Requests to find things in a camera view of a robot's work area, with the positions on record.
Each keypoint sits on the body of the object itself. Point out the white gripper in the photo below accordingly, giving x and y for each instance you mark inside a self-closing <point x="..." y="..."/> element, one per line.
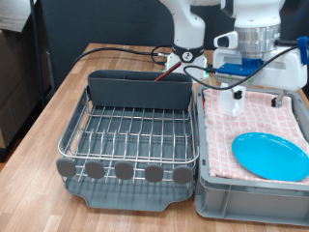
<point x="286" y="74"/>

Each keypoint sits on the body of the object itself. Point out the blue plastic plate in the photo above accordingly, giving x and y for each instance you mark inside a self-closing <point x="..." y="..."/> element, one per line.
<point x="270" y="158"/>

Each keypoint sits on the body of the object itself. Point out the brown wooden spoon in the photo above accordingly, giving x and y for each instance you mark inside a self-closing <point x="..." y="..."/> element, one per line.
<point x="167" y="71"/>

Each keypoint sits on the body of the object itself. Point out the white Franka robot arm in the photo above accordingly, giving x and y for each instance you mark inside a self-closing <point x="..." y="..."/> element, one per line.
<point x="188" y="29"/>

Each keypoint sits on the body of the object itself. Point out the pink checkered dish cloth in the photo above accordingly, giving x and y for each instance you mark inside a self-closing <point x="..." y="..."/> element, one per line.
<point x="257" y="119"/>

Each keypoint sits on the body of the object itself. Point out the grey dish drying rack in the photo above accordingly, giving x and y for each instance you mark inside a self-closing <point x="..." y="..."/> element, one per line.
<point x="128" y="199"/>

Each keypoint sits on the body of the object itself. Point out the white plastic mug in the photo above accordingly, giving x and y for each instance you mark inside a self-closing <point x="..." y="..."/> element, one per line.
<point x="230" y="108"/>

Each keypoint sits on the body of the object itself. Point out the grey plastic crate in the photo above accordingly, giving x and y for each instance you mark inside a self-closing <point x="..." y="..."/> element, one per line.
<point x="244" y="203"/>

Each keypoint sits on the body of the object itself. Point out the dark grey cutlery holder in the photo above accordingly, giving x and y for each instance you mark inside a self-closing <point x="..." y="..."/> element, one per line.
<point x="138" y="93"/>

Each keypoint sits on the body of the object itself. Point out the black metal pole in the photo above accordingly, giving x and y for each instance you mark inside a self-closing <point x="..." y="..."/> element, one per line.
<point x="38" y="64"/>

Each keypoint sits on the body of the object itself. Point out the wooden shelf board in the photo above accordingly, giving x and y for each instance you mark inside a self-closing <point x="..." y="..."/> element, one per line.
<point x="13" y="13"/>

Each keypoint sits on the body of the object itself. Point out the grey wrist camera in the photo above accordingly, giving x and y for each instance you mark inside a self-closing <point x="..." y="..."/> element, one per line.
<point x="230" y="78"/>

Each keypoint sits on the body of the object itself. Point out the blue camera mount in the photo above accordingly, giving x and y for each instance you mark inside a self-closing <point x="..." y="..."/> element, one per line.
<point x="238" y="68"/>

